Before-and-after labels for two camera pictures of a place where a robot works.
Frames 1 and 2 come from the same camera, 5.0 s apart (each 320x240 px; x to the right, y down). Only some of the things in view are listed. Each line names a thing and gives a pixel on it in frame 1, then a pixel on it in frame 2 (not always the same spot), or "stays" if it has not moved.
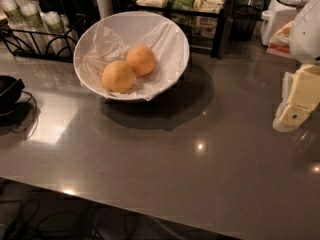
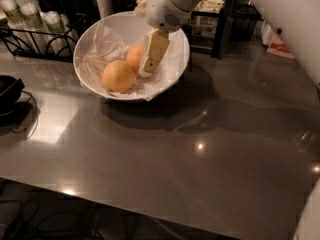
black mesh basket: (244, 22) stays
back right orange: (141, 59) stays
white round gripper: (307, 34) to (164, 9)
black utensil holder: (78, 4) stays
